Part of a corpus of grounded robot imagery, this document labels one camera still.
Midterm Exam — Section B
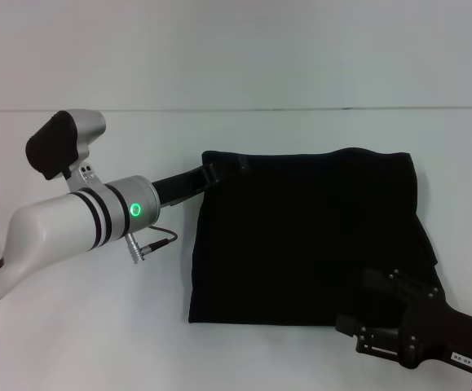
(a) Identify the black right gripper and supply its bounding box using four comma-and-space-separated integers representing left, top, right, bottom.
335, 266, 472, 370

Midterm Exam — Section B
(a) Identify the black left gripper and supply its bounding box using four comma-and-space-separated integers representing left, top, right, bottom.
152, 155, 249, 209

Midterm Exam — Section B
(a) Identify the black shirt with FREE print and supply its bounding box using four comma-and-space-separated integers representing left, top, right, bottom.
187, 147, 443, 327

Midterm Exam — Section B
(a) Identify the dark red thin cable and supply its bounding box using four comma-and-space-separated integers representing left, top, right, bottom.
135, 226, 179, 252

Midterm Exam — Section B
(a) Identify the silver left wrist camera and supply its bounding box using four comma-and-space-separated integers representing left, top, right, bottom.
25, 108, 107, 192

